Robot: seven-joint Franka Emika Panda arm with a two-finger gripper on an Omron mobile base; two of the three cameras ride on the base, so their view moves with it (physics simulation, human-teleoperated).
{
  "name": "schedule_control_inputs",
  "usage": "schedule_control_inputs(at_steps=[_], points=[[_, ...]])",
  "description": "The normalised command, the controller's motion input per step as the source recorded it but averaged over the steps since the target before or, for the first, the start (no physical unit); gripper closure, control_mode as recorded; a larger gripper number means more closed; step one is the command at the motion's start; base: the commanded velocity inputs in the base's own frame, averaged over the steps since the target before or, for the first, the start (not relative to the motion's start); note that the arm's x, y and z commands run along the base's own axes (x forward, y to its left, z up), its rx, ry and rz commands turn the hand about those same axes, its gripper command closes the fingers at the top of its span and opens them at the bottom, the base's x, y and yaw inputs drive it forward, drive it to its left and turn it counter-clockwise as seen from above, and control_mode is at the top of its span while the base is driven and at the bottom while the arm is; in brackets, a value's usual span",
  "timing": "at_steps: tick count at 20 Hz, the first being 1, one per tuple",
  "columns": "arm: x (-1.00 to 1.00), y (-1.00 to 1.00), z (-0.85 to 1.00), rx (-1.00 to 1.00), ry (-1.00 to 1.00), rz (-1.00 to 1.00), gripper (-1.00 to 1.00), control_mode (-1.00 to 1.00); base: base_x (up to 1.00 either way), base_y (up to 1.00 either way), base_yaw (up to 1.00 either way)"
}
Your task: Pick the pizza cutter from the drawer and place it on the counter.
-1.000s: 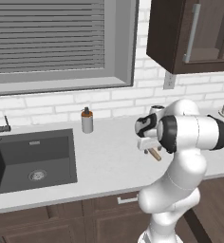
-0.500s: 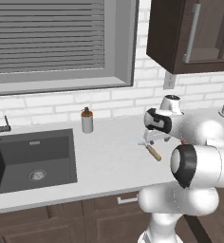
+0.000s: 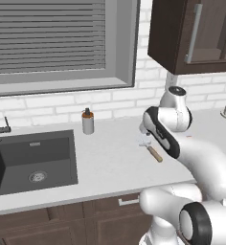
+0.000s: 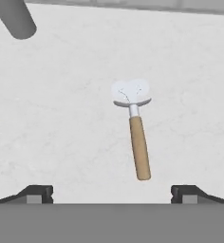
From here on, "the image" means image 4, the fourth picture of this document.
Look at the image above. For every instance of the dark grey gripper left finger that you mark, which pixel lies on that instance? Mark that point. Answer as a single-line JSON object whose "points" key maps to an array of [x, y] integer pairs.
{"points": [[38, 193]]}

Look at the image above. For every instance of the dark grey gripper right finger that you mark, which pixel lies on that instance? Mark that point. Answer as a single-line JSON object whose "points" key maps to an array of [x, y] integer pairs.
{"points": [[186, 193]]}

